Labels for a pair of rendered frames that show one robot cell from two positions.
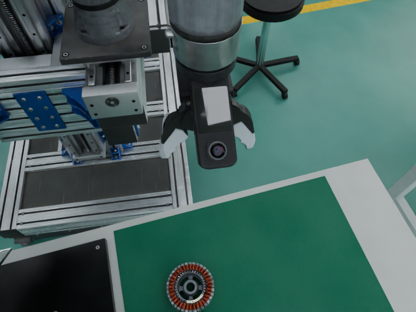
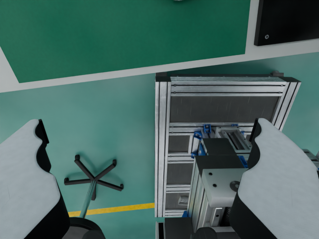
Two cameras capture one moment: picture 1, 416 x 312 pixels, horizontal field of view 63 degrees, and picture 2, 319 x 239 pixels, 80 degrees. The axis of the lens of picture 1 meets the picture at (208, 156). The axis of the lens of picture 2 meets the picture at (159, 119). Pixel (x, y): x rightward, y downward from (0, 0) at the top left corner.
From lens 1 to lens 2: 43 cm
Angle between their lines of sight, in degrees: 6
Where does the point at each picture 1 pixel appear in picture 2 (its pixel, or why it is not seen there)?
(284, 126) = (79, 134)
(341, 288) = not seen: outside the picture
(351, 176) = not seen: outside the picture
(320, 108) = (50, 145)
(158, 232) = (201, 45)
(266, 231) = (86, 28)
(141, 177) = (191, 109)
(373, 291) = not seen: outside the picture
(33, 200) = (269, 101)
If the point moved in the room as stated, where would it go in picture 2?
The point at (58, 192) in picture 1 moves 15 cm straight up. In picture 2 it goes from (251, 105) to (263, 116)
